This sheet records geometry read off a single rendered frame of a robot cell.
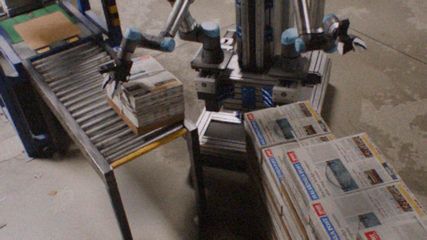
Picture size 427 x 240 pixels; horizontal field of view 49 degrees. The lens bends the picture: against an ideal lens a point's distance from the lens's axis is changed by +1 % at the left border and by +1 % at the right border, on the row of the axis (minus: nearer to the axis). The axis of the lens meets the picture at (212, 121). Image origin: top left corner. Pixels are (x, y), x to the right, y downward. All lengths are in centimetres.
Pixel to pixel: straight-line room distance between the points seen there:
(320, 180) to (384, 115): 212
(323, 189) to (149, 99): 101
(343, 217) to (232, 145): 161
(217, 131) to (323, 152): 152
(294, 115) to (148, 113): 76
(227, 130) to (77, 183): 114
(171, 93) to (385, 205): 119
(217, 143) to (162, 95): 94
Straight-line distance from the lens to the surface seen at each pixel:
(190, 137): 253
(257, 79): 296
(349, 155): 197
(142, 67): 261
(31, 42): 364
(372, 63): 452
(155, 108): 242
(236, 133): 335
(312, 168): 190
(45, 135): 383
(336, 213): 176
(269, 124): 246
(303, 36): 252
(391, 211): 181
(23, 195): 361
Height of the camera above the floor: 242
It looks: 40 degrees down
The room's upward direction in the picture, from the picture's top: 5 degrees counter-clockwise
